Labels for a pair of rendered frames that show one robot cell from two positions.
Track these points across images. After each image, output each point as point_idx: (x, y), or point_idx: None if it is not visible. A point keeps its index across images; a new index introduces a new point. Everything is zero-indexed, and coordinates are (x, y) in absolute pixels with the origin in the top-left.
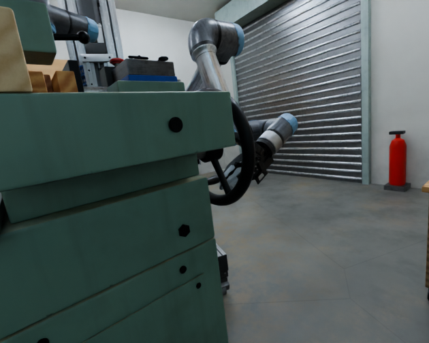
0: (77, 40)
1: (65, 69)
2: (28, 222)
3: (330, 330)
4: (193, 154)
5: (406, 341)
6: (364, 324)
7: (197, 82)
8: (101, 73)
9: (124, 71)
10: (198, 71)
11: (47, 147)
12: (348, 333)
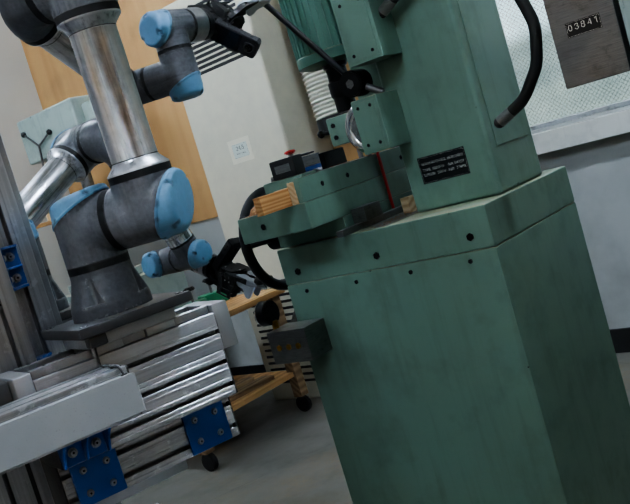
0: (324, 135)
1: (335, 151)
2: None
3: (257, 501)
4: None
5: (268, 472)
6: (248, 489)
7: (50, 204)
8: (295, 158)
9: (317, 159)
10: (55, 186)
11: None
12: (261, 493)
